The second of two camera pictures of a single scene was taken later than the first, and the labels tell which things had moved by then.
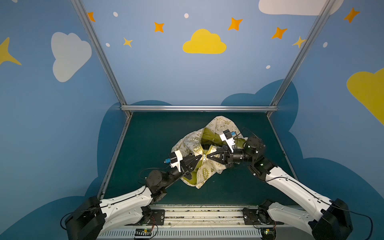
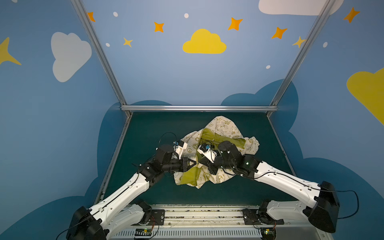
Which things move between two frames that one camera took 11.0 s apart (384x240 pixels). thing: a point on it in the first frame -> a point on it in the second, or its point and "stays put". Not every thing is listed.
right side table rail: x=281 y=146 stays put
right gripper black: x=226 y=153 -> x=212 y=163
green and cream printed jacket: x=204 y=141 stays put
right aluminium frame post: x=327 y=7 stays put
